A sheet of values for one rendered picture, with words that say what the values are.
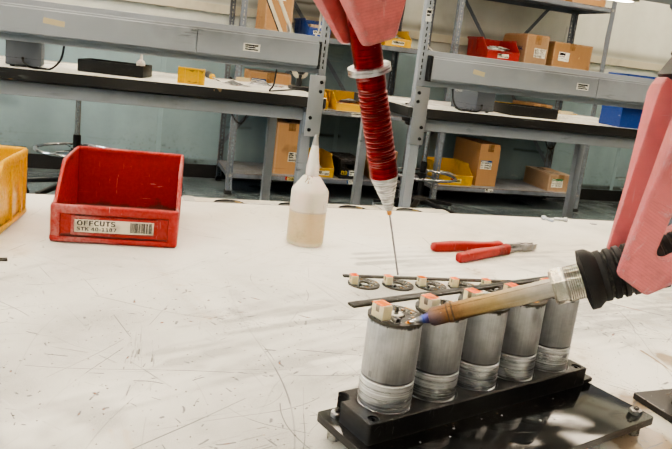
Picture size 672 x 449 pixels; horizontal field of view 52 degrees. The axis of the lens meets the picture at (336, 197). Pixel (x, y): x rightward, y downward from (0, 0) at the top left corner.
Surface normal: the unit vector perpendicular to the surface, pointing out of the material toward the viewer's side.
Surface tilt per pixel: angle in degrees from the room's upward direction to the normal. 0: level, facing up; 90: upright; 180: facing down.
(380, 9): 100
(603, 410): 0
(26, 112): 90
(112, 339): 0
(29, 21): 90
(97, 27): 90
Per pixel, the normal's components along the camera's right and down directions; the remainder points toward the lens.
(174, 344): 0.11, -0.97
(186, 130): 0.29, 0.22
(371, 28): 0.61, 0.39
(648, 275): -0.27, 0.30
